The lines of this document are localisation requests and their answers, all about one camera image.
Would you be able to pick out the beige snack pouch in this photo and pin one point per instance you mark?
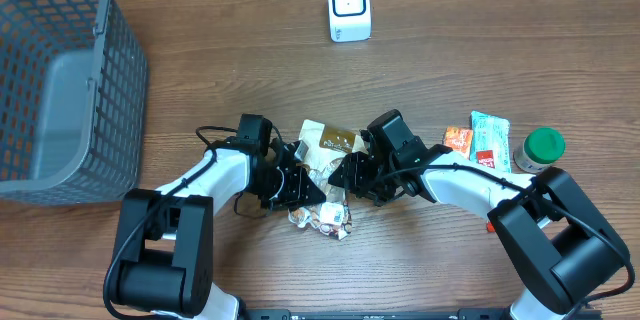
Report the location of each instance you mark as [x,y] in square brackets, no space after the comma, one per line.
[327,146]

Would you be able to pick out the white barcode scanner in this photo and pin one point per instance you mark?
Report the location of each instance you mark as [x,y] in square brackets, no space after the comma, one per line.
[349,20]

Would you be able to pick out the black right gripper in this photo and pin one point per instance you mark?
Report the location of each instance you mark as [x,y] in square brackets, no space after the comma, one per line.
[368,176]

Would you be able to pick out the orange small packet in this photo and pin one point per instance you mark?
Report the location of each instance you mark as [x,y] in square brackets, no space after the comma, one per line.
[459,139]

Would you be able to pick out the green lid jar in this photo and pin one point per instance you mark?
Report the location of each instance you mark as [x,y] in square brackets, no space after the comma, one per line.
[540,149]

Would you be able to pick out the red candy bar wrapper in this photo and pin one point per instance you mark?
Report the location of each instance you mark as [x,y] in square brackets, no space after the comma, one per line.
[486,158]

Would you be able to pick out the teal tissue packet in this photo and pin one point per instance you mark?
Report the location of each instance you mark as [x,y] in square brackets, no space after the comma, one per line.
[491,133]

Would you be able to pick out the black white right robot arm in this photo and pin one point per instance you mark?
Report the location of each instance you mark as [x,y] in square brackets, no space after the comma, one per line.
[562,247]

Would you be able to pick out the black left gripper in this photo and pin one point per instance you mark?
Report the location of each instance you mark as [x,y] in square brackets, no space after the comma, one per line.
[282,180]

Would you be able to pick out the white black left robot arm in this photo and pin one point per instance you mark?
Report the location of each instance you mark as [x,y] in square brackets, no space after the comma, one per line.
[162,263]

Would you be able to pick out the grey plastic mesh basket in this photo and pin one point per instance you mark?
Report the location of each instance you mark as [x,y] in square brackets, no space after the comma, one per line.
[74,82]

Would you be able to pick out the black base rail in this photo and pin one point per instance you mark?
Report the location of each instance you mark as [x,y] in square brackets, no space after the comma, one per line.
[461,314]

